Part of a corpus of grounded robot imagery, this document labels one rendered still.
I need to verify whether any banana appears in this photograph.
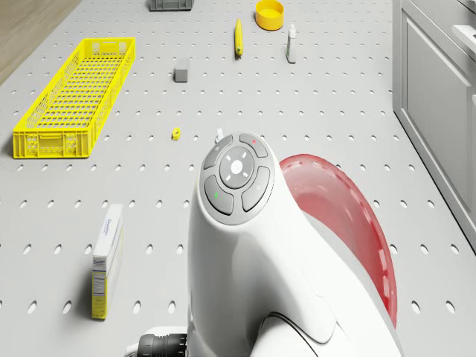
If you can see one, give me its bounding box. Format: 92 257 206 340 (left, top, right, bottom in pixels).
234 18 245 59

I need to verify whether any yellow basket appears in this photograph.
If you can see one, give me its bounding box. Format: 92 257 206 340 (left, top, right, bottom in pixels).
13 36 137 160

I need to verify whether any red plate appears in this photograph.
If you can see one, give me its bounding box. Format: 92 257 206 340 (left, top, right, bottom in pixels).
278 152 399 330

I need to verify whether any dark grey basket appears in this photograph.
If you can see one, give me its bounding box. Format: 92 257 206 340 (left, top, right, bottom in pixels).
149 0 196 13

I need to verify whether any small white bottle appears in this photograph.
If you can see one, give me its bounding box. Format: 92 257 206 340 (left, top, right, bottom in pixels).
285 24 298 65

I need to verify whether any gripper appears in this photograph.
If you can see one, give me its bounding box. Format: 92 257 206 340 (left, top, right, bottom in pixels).
124 325 189 357

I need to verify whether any grey cube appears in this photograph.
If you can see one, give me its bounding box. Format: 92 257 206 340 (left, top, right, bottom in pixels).
173 57 191 83

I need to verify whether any white cabinet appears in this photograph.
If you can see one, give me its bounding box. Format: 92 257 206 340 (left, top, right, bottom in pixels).
391 0 476 258

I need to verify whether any white and yellow box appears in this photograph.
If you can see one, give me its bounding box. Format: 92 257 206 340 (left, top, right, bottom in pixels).
91 203 124 321

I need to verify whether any yellow bowl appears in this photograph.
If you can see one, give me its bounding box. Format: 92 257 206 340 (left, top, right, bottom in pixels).
254 0 286 32

